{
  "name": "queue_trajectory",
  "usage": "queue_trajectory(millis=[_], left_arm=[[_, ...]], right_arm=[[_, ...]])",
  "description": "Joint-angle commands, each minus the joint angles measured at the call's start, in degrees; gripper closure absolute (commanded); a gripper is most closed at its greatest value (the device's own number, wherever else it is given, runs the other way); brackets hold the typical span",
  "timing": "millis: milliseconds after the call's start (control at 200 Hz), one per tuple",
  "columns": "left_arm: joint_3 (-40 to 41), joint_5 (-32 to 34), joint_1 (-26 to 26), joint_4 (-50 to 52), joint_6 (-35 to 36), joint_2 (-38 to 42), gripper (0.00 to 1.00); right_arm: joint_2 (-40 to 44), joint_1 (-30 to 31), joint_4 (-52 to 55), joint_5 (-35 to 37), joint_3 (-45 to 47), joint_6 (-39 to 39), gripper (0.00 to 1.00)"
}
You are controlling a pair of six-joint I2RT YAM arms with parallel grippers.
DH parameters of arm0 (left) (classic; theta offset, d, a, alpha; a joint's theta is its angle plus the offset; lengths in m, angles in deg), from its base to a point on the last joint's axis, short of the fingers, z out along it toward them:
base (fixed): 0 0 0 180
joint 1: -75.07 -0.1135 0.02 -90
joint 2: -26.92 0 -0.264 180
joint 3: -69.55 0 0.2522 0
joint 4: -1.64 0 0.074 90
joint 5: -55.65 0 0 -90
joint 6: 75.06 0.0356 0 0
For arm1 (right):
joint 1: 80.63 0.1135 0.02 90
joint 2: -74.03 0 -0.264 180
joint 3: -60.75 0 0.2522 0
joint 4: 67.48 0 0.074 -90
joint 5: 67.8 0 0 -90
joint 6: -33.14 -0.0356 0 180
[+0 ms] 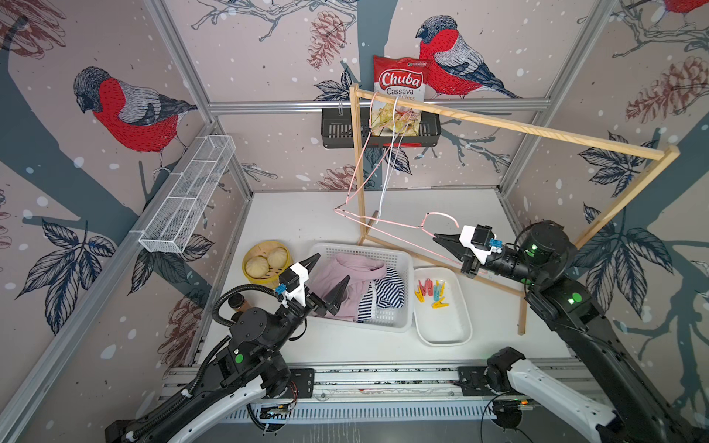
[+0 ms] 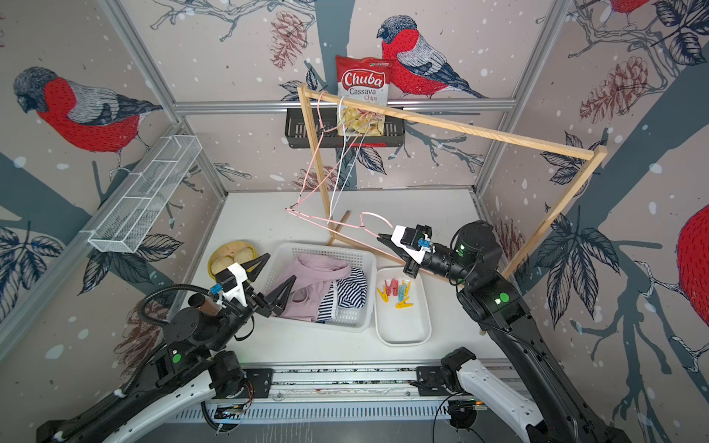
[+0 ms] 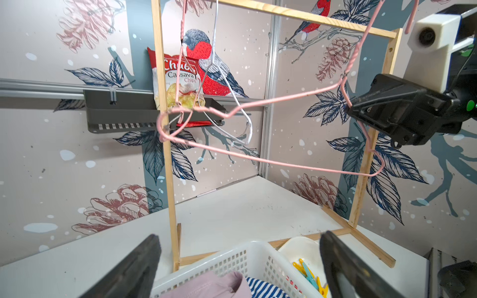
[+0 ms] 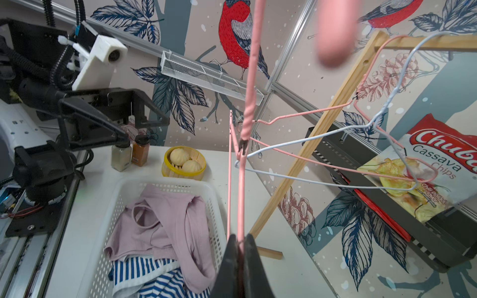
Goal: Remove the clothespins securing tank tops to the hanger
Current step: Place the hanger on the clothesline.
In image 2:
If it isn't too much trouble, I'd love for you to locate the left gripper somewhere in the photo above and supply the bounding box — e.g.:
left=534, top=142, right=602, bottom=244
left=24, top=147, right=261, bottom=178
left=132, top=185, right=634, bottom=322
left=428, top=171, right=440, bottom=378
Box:
left=204, top=254, right=293, bottom=354

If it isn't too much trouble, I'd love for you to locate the pink tank top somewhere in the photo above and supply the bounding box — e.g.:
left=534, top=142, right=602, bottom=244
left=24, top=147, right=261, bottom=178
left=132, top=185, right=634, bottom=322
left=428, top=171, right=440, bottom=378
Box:
left=278, top=253, right=352, bottom=322

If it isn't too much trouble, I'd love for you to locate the striped tank top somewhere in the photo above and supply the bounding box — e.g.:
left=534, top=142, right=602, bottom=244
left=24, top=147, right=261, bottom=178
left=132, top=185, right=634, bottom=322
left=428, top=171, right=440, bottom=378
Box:
left=316, top=268, right=369, bottom=323

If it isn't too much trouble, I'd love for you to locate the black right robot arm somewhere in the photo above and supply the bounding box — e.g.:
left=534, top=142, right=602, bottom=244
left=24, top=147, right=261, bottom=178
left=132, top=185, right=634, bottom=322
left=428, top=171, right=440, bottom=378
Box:
left=377, top=221, right=629, bottom=442

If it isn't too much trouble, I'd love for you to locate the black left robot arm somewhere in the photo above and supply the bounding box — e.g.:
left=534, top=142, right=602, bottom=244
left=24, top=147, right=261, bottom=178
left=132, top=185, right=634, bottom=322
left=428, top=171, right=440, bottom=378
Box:
left=36, top=254, right=297, bottom=442

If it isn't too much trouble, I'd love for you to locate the yellow bowl with buns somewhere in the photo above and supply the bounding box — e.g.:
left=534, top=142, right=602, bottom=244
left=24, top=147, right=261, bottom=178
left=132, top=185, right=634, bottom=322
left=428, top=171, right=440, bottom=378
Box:
left=207, top=241, right=258, bottom=281

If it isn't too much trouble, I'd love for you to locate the white perforated plastic basket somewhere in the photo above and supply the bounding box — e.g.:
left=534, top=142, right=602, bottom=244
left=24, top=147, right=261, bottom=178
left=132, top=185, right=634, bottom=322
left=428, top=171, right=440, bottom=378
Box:
left=264, top=243, right=377, bottom=332

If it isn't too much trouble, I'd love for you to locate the brown bottle black cap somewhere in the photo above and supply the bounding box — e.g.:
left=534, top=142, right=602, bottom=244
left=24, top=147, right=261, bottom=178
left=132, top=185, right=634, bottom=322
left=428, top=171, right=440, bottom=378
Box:
left=188, top=293, right=222, bottom=317

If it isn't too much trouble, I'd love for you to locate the white plastic tray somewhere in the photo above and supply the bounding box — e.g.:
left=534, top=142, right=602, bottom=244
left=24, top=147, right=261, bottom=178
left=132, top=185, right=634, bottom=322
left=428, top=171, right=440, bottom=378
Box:
left=375, top=267, right=432, bottom=347

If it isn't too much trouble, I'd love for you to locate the cassava chips bag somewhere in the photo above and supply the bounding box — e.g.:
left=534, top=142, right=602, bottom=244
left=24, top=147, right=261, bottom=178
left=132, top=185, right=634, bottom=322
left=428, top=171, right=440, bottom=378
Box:
left=335, top=55, right=393, bottom=137

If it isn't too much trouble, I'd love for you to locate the wooden clothes rack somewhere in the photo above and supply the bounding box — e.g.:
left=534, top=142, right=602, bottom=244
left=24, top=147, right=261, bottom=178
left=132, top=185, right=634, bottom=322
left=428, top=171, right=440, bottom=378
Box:
left=288, top=97, right=616, bottom=310

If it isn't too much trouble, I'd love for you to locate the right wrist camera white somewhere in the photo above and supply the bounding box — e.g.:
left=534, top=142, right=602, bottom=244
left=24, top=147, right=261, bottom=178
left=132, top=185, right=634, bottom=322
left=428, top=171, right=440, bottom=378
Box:
left=391, top=224, right=433, bottom=264

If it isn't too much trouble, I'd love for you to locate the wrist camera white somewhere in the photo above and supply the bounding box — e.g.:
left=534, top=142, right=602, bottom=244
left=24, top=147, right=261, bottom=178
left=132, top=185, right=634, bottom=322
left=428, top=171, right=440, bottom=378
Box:
left=391, top=224, right=433, bottom=264
left=210, top=263, right=249, bottom=308

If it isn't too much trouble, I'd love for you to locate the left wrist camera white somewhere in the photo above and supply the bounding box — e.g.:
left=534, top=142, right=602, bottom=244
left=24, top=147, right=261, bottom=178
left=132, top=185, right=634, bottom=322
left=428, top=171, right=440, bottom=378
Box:
left=210, top=263, right=249, bottom=308

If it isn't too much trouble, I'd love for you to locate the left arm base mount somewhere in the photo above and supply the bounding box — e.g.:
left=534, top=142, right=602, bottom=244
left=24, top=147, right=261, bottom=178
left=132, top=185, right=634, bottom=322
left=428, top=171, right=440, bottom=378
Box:
left=210, top=368, right=274, bottom=401

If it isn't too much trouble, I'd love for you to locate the black wall basket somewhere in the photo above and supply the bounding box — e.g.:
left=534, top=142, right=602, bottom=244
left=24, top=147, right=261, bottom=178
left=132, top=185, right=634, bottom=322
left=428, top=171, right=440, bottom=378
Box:
left=284, top=108, right=406, bottom=150

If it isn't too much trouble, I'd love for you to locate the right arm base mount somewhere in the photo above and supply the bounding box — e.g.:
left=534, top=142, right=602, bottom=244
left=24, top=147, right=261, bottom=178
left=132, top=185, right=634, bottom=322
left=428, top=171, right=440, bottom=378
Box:
left=411, top=365, right=471, bottom=397

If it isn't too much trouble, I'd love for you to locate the white wire mesh shelf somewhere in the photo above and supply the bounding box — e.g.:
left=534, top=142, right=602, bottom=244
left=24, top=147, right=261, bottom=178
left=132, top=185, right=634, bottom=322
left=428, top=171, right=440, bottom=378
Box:
left=88, top=135, right=202, bottom=253

